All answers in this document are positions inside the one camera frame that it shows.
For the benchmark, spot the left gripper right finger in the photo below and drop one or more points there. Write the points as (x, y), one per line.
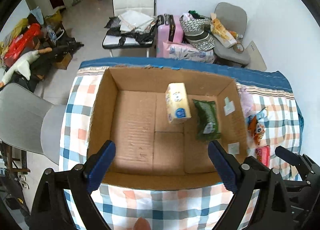
(272, 209)

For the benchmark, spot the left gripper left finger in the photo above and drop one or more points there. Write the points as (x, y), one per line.
(50, 209)

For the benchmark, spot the red tissue pack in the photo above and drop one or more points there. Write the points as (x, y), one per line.
(263, 155)

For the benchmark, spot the orange panda snack bag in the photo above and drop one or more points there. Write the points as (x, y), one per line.
(256, 130)

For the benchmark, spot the green wet wipes pack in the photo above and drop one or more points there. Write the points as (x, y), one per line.
(207, 121)

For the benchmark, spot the blue long snack pouch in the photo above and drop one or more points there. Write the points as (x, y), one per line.
(260, 115)

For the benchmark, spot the mauve fleece cloth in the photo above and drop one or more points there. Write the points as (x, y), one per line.
(246, 101)

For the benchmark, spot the yellow blue tissue pack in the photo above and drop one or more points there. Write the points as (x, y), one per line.
(178, 110)

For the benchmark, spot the left hand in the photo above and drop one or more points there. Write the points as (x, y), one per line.
(142, 224)

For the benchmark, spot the plaid tablecloth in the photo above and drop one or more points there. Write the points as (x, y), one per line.
(198, 208)

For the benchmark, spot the wooden chair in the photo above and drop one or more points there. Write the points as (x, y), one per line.
(14, 165)

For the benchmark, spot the grey chair near table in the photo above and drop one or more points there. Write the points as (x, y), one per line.
(31, 123)

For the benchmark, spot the tape roll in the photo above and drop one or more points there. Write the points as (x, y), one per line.
(239, 48)

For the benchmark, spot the floral pink package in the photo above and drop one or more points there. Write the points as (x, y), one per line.
(181, 51)

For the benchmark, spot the small cardboard box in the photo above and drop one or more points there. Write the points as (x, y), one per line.
(62, 61)

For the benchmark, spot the white goose plush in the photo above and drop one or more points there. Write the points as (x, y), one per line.
(22, 65)

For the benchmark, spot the yellow snack package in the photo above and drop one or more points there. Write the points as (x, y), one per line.
(221, 33)

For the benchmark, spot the pink suitcase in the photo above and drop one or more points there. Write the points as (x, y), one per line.
(168, 30)

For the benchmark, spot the red plastic bag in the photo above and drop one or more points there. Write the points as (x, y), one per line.
(19, 43)

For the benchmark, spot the white papers on chair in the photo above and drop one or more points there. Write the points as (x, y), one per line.
(132, 20)

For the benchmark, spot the white padded chair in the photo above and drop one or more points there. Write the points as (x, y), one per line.
(116, 39)

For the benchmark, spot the beige board against wall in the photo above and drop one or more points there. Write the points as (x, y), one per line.
(256, 60)

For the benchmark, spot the grey chair by wall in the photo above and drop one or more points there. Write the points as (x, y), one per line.
(234, 19)

